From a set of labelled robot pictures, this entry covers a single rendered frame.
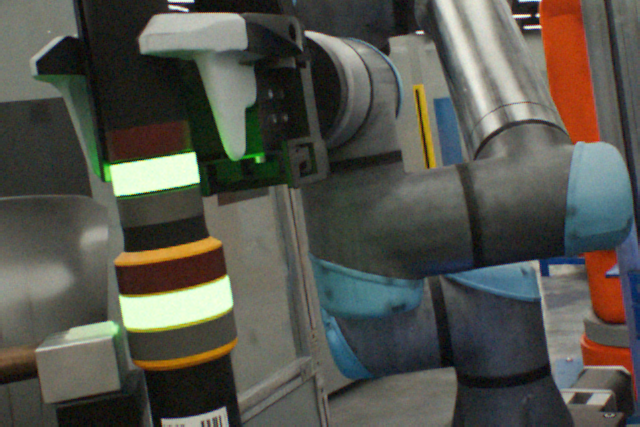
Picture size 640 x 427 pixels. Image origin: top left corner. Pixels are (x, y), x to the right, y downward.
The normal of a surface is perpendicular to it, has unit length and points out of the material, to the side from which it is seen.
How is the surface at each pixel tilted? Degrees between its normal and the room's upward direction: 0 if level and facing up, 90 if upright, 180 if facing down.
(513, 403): 72
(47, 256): 42
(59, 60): 90
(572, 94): 96
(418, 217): 77
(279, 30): 90
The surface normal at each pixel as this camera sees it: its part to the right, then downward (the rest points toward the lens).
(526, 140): -0.25, -0.77
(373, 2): 0.02, 0.47
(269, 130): 0.94, -0.14
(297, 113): -0.31, 0.09
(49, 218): 0.18, -0.77
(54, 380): 0.11, 0.04
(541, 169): -0.15, -0.61
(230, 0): -0.22, 0.54
